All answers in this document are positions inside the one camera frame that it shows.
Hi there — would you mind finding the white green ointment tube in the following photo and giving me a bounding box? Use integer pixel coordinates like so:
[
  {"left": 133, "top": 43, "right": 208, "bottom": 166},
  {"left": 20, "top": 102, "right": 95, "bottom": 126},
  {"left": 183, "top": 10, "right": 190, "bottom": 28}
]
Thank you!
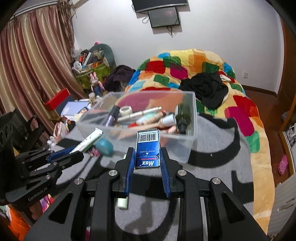
[{"left": 70, "top": 128, "right": 103, "bottom": 154}]

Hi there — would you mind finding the blue Max staples box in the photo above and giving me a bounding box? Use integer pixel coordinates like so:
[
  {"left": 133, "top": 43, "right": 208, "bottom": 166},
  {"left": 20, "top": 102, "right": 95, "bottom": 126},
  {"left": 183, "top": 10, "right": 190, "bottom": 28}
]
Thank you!
[{"left": 135, "top": 128, "right": 160, "bottom": 169}]

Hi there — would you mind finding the purple spray bottle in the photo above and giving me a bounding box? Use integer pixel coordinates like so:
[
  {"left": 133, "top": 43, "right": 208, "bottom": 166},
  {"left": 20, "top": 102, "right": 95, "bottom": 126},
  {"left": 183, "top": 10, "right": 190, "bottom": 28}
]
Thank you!
[{"left": 102, "top": 105, "right": 120, "bottom": 126}]

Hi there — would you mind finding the pink bottle white cap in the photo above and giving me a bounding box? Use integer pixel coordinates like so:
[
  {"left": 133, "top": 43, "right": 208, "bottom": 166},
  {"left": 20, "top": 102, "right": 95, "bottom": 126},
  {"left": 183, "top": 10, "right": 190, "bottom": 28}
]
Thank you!
[{"left": 118, "top": 114, "right": 177, "bottom": 140}]

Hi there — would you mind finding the beige tube red cap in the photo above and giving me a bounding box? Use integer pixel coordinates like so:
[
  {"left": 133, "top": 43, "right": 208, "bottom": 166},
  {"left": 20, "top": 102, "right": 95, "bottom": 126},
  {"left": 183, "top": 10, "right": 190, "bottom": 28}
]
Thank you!
[{"left": 135, "top": 110, "right": 167, "bottom": 126}]

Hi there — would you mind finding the white marker pen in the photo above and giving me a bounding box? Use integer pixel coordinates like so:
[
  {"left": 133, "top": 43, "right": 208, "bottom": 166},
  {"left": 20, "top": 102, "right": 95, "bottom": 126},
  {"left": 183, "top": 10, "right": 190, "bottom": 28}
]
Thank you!
[{"left": 117, "top": 106, "right": 162, "bottom": 122}]

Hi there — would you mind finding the white gauze tape roll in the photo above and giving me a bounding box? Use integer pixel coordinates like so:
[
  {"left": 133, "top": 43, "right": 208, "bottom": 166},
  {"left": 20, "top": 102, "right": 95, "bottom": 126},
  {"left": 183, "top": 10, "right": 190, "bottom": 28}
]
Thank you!
[{"left": 119, "top": 106, "right": 133, "bottom": 116}]

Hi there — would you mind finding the teal tape roll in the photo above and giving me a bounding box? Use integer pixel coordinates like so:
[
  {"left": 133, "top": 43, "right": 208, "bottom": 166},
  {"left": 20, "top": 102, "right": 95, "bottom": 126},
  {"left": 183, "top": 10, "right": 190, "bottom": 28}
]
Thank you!
[{"left": 95, "top": 138, "right": 113, "bottom": 156}]

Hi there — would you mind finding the red box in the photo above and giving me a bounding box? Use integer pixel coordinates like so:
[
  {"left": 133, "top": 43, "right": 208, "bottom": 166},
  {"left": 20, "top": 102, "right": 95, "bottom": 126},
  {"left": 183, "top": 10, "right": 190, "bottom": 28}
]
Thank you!
[{"left": 44, "top": 88, "right": 70, "bottom": 111}]

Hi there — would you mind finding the blue white booklet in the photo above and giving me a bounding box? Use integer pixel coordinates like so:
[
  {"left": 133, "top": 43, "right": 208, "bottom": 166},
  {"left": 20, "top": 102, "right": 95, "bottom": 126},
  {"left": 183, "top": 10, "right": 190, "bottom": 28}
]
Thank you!
[{"left": 61, "top": 101, "right": 89, "bottom": 116}]

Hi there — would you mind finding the dark green glass bottle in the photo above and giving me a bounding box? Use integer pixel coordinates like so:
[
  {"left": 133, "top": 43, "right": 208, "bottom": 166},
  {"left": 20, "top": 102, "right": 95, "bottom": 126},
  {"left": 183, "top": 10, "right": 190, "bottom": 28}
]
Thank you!
[{"left": 175, "top": 103, "right": 191, "bottom": 135}]

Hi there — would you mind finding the clear plastic storage bin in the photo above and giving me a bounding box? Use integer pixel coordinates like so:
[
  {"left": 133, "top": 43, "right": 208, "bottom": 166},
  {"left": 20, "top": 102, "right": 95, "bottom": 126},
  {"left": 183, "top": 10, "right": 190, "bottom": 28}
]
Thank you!
[{"left": 77, "top": 90, "right": 197, "bottom": 163}]

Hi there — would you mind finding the pink rabbit toy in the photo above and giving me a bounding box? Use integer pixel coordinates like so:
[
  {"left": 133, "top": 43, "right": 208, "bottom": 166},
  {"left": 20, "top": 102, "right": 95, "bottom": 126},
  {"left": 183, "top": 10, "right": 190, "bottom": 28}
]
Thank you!
[{"left": 90, "top": 72, "right": 104, "bottom": 97}]

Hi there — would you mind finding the pink slipper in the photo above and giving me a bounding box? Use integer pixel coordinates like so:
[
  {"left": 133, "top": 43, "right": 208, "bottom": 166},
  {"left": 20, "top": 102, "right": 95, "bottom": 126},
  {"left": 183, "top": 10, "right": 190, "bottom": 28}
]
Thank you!
[{"left": 277, "top": 154, "right": 288, "bottom": 176}]

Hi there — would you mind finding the dark purple clothes pile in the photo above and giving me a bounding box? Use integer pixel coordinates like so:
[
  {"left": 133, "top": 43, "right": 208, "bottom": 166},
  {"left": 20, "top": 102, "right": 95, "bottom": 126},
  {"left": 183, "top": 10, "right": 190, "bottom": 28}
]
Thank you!
[{"left": 103, "top": 65, "right": 135, "bottom": 92}]

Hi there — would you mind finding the black clothing on bed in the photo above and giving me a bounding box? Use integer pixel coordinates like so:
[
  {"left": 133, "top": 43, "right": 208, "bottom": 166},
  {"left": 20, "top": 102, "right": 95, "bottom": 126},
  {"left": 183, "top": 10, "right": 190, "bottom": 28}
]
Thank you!
[{"left": 179, "top": 72, "right": 229, "bottom": 110}]

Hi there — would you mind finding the green storage box clutter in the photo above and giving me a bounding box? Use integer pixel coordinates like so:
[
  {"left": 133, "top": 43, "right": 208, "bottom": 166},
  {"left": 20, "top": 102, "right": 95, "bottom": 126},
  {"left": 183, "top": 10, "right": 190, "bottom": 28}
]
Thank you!
[{"left": 71, "top": 43, "right": 116, "bottom": 91}]

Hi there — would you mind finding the striped brown curtain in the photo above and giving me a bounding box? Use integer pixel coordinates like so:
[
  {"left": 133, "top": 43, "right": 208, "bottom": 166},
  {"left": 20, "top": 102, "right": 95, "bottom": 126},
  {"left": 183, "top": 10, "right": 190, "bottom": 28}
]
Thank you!
[{"left": 1, "top": 1, "right": 86, "bottom": 132}]

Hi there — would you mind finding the wooden wardrobe shelf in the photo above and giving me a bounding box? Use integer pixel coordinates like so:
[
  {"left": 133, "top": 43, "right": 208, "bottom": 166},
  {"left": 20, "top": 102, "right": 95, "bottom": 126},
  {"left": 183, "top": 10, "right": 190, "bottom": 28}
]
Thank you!
[{"left": 277, "top": 18, "right": 295, "bottom": 175}]

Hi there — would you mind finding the colourful patchwork blanket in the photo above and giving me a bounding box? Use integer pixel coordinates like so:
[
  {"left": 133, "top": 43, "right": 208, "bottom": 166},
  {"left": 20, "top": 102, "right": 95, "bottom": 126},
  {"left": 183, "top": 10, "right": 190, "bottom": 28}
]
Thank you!
[{"left": 125, "top": 49, "right": 275, "bottom": 232}]

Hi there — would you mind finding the curved black television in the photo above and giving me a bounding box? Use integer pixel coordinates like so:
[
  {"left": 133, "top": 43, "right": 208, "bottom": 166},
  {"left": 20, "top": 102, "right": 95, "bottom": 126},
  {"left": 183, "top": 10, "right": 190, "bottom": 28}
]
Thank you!
[{"left": 132, "top": 0, "right": 188, "bottom": 13}]

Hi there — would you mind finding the wall mounted monitor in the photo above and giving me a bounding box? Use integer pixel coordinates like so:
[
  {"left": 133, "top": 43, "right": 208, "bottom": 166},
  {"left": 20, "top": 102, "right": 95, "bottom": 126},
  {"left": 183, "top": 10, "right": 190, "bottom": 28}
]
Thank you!
[{"left": 147, "top": 7, "right": 180, "bottom": 29}]

